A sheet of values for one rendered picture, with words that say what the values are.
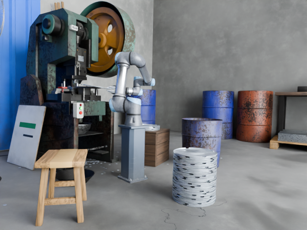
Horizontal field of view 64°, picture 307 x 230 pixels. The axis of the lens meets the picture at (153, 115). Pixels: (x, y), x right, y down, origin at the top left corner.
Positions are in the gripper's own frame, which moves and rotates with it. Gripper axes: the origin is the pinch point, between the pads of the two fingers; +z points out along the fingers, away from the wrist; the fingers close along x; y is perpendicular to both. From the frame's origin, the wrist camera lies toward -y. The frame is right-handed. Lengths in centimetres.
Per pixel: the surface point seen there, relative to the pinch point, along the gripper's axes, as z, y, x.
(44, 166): 46, 110, 48
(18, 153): 78, -26, 70
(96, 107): 8.0, -5.8, 19.4
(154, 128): -51, 5, 36
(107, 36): -2, -36, -61
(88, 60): 17.9, -16.2, -28.0
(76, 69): 29.4, -10.6, -17.1
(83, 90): 21.6, -3.9, 3.0
